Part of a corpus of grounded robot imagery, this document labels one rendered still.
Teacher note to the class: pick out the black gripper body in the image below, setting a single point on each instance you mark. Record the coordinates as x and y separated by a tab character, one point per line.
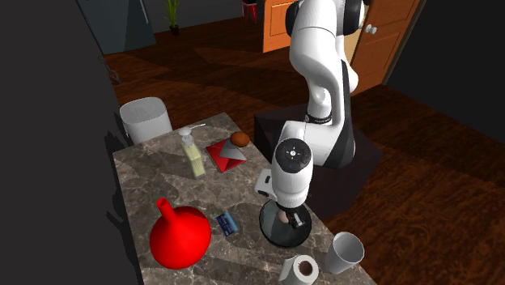
296	218

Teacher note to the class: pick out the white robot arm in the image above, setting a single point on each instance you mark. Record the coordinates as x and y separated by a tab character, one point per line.
315	59

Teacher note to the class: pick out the pale brown egg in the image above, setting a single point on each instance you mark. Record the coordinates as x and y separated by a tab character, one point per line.
283	216

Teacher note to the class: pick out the dark glass bowl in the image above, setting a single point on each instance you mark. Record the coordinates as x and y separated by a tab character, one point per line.
276	233

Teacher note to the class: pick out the white toilet paper roll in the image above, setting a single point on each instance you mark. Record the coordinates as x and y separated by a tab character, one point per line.
302	270

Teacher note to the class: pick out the white cup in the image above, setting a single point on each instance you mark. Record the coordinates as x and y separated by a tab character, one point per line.
343	252

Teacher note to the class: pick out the dark robot stand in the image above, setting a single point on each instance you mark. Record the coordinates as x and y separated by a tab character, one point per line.
355	173

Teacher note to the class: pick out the red and grey book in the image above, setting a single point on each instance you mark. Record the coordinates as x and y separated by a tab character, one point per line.
221	158

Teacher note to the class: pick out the brown potato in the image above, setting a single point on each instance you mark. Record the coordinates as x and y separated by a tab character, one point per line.
240	139

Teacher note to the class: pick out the red round vase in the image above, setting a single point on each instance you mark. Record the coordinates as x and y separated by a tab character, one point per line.
181	240

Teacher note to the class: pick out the yellow soap dispenser bottle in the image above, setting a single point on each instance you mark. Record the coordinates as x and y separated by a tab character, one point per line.
193	160

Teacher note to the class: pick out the white waste bin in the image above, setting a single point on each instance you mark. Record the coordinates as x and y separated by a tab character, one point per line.
144	118

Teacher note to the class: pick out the orange door with white knob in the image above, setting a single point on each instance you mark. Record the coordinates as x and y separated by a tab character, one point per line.
378	51

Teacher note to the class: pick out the orange panelled door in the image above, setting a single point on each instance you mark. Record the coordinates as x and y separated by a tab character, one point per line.
274	27

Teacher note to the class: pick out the red stool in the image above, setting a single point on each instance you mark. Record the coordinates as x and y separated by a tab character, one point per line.
250	10

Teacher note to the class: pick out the green potted plant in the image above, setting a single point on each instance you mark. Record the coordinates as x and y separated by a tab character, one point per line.
173	15

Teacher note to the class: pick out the dark grey cabinet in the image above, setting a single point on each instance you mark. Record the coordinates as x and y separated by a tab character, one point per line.
118	23

